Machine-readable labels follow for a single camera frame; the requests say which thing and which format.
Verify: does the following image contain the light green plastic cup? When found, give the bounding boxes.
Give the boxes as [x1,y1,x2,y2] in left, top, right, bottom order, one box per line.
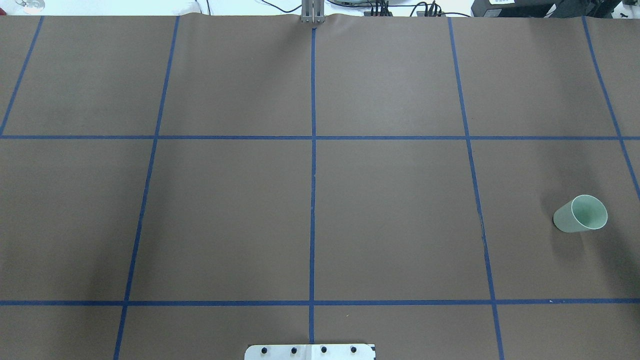
[552,194,609,233]

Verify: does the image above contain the aluminium camera mount post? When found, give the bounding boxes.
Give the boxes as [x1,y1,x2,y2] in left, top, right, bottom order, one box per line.
[300,0,326,24]

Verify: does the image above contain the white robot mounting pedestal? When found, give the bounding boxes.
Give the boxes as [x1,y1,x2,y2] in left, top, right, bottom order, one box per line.
[244,343,377,360]

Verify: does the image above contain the black box on desk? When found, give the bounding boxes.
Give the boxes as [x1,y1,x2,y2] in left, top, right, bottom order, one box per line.
[471,0,622,19]

